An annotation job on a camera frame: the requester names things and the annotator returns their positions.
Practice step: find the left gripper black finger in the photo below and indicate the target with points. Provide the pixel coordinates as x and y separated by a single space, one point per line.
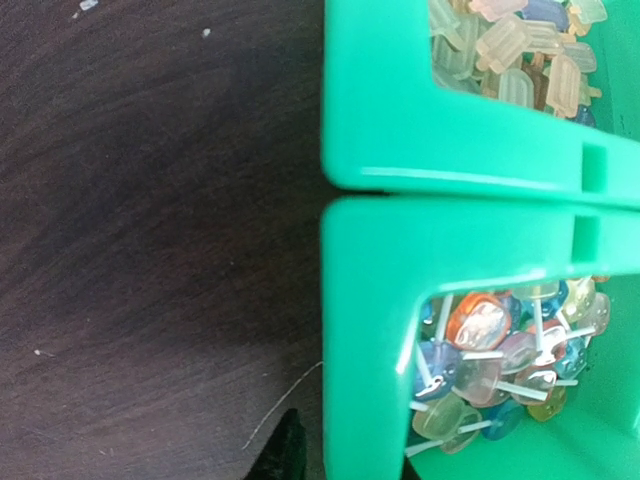
284 454

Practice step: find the green bin compartment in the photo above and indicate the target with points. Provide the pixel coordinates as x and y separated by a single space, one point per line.
387 126
382 257

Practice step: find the lollipop candies pile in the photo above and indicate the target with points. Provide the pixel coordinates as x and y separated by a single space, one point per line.
486 359

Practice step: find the yellow candies pile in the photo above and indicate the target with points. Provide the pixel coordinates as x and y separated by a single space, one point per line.
526 53

